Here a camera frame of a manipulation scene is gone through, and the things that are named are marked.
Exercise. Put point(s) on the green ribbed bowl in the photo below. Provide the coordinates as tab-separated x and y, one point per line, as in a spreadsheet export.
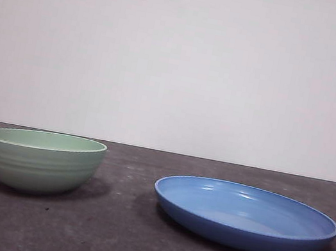
36	170

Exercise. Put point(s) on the blue round plate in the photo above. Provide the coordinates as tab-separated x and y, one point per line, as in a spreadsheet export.
234	231

